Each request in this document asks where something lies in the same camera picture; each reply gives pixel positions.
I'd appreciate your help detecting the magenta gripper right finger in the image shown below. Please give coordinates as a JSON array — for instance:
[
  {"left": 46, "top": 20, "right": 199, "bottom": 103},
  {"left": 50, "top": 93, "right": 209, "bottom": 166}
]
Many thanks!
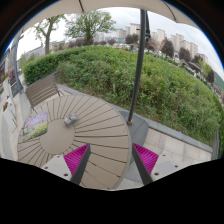
[{"left": 132, "top": 143, "right": 182, "bottom": 185}]

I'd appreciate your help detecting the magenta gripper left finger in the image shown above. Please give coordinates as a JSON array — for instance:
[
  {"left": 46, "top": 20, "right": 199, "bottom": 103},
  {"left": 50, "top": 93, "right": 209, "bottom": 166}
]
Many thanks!
[{"left": 42, "top": 144, "right": 91, "bottom": 185}]

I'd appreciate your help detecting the floral picture mouse pad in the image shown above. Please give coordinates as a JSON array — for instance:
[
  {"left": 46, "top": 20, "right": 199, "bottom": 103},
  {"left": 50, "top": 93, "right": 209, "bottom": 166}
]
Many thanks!
[{"left": 23, "top": 112, "right": 48, "bottom": 141}]

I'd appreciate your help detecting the grey parasol base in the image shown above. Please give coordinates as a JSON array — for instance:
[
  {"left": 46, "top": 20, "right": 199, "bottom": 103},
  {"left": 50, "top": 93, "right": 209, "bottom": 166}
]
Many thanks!
[{"left": 119, "top": 110, "right": 149, "bottom": 146}]

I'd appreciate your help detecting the round slatted wooden table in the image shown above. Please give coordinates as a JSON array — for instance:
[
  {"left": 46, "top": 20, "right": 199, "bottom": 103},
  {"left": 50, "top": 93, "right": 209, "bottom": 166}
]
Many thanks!
[{"left": 17, "top": 95, "right": 131, "bottom": 190}]

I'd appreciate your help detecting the green hedge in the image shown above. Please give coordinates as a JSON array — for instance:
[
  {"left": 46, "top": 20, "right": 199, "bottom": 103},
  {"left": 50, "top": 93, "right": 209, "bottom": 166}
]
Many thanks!
[{"left": 23, "top": 46, "right": 224, "bottom": 151}]

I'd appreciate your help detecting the slatted wooden bench chair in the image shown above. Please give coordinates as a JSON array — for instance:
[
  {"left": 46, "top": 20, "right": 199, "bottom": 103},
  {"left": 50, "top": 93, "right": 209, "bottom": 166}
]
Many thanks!
[{"left": 26, "top": 74, "right": 63, "bottom": 108}]

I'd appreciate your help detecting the black parasol pole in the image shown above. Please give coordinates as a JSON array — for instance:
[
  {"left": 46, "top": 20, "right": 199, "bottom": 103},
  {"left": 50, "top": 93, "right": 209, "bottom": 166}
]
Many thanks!
[{"left": 127, "top": 9, "right": 151, "bottom": 125}]

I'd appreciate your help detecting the bare-trunked tree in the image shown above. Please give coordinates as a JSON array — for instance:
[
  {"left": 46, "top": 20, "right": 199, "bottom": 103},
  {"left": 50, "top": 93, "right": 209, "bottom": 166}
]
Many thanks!
[{"left": 34, "top": 15, "right": 66, "bottom": 54}]

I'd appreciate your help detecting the large green tree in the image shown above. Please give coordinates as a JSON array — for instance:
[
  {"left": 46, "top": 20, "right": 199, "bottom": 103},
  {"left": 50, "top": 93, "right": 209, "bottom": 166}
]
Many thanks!
[{"left": 65, "top": 10, "right": 116, "bottom": 45}]

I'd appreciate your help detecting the beige parasol canopy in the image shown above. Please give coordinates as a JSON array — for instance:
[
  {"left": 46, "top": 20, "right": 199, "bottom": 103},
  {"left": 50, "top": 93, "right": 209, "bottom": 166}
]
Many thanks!
[{"left": 15, "top": 0, "right": 201, "bottom": 38}]

